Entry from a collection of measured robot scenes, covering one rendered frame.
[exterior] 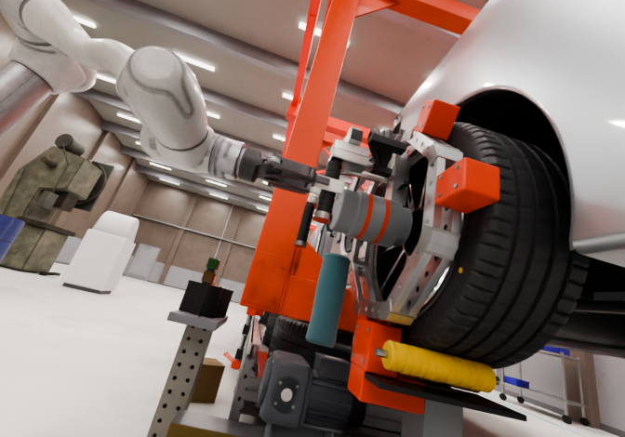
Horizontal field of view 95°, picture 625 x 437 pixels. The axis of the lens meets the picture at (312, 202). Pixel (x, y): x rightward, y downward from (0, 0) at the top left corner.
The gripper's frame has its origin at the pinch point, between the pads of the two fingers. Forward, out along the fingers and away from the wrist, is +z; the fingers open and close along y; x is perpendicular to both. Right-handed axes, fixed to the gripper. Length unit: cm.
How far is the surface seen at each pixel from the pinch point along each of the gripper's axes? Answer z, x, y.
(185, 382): -26, -63, -73
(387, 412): 55, -58, -70
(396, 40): 135, 567, -386
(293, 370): 8, -45, -39
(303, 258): 6, -7, -61
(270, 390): 3, -51, -40
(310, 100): -10, 71, -60
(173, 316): -35, -39, -54
